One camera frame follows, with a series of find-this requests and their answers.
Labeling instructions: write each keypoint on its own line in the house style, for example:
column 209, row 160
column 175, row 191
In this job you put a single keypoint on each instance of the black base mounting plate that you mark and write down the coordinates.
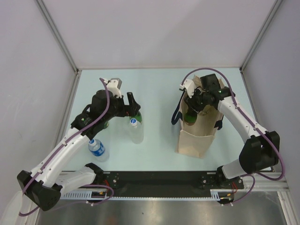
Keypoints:
column 149, row 182

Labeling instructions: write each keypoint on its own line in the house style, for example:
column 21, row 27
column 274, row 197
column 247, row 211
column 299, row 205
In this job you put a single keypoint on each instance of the aluminium frame rail left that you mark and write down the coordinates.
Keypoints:
column 56, row 34

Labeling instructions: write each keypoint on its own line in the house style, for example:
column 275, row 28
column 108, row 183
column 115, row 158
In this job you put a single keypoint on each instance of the beige canvas tote bag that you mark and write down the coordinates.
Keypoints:
column 196, row 139

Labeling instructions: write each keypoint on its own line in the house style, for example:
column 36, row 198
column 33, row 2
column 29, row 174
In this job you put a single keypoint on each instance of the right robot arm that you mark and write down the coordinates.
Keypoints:
column 261, row 147

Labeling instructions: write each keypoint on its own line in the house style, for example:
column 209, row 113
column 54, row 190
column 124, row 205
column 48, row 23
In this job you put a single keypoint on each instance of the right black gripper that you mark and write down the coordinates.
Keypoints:
column 191, row 102

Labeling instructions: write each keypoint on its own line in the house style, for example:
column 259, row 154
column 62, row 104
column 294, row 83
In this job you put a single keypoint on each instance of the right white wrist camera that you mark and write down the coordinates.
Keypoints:
column 189, row 87

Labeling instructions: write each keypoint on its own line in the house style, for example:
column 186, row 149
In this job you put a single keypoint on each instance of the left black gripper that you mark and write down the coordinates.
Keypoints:
column 130, row 110

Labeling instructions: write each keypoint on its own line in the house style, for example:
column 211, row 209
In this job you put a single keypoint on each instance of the blue label bottle front left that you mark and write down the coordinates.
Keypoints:
column 98, row 150

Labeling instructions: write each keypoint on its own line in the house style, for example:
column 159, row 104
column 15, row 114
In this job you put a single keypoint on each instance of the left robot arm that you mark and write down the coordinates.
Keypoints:
column 44, row 184

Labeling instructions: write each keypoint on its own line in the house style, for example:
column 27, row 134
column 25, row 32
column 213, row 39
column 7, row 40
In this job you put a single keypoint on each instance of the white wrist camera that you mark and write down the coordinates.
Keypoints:
column 189, row 87
column 114, row 86

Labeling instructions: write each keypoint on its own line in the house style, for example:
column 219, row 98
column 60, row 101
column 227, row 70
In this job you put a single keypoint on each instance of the aluminium frame rail right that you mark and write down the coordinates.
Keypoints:
column 270, row 16

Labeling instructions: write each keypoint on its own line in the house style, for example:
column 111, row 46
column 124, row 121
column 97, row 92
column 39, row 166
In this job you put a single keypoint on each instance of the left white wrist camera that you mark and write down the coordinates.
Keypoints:
column 114, row 86

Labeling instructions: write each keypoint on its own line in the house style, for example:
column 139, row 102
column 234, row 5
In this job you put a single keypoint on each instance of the white slotted cable duct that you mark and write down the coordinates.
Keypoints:
column 98, row 195

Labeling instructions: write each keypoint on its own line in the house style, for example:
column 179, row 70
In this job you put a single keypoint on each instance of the aluminium frame rail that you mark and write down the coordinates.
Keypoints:
column 56, row 34
column 270, row 16

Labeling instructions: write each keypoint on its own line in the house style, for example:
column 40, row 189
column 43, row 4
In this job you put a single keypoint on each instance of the green glass bottle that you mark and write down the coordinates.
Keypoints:
column 138, row 117
column 190, row 117
column 105, row 124

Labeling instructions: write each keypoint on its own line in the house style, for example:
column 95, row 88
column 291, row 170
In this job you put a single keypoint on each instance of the clear plastic bottle blue cap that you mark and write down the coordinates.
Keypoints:
column 136, row 131

